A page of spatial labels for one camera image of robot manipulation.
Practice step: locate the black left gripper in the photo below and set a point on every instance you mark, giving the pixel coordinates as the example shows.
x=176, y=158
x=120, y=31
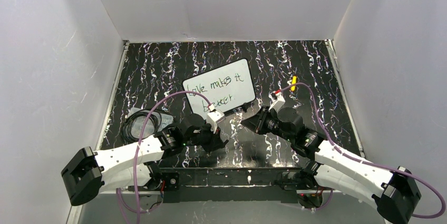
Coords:
x=212, y=137

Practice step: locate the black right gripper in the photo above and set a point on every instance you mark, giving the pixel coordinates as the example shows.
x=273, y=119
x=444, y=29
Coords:
x=262, y=122

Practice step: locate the small whiteboard black frame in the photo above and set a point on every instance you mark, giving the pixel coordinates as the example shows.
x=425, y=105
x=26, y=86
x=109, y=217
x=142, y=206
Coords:
x=227, y=87

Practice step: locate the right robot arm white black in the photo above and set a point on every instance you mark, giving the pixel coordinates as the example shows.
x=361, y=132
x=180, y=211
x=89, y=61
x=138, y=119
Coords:
x=393, y=193

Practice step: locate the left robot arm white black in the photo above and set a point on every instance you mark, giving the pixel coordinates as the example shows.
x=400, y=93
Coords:
x=89, y=172

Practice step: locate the black base bar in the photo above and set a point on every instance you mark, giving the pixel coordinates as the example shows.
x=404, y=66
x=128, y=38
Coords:
x=286, y=185

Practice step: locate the whiteboard metal wire stand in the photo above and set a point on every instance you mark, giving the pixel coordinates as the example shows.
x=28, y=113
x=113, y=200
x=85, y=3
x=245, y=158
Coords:
x=244, y=107

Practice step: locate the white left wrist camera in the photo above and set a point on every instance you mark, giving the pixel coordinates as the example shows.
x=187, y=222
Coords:
x=214, y=117

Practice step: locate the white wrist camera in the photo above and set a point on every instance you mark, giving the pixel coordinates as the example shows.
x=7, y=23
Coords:
x=277, y=100
x=214, y=117

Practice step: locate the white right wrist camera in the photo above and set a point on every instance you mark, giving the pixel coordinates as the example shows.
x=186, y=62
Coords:
x=277, y=100

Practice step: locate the aluminium rail right side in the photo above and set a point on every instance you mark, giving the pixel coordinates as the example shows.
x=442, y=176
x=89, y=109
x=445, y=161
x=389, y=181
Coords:
x=333, y=57

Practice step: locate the aluminium rail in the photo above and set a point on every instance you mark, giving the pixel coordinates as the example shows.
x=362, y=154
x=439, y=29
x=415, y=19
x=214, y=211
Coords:
x=75, y=211
x=333, y=57

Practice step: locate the aluminium rail left side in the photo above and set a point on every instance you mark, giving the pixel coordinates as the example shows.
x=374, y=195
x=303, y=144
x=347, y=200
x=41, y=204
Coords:
x=75, y=211

